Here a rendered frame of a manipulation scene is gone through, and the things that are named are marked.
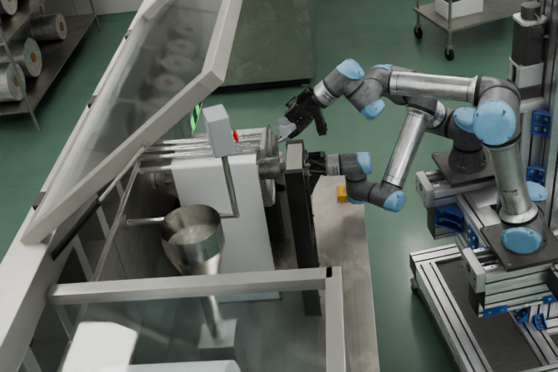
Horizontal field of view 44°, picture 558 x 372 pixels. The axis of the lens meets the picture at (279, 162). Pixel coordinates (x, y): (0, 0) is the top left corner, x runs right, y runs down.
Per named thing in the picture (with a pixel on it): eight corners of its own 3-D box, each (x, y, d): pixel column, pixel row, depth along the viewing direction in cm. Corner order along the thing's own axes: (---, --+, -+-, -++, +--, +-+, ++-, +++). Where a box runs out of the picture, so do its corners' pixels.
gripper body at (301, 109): (283, 105, 222) (309, 81, 217) (302, 121, 225) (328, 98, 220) (282, 117, 216) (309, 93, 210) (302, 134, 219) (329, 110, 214)
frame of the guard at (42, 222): (243, 104, 112) (210, 74, 109) (46, 267, 135) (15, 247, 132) (276, -86, 205) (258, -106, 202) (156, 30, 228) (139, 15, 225)
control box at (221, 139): (242, 152, 159) (236, 115, 154) (215, 159, 158) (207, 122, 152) (236, 137, 165) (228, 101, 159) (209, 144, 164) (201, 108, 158)
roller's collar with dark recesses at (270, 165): (281, 183, 200) (278, 164, 196) (261, 184, 200) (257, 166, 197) (281, 169, 205) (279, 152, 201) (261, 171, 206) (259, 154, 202)
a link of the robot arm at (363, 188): (368, 212, 238) (366, 186, 232) (341, 201, 245) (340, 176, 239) (380, 199, 243) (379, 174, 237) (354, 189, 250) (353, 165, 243)
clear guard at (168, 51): (210, 79, 114) (208, 76, 114) (37, 231, 135) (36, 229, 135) (255, -91, 200) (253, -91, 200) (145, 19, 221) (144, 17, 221)
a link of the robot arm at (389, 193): (455, 84, 236) (403, 217, 236) (427, 77, 242) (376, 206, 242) (442, 73, 226) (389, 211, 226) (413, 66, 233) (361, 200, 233)
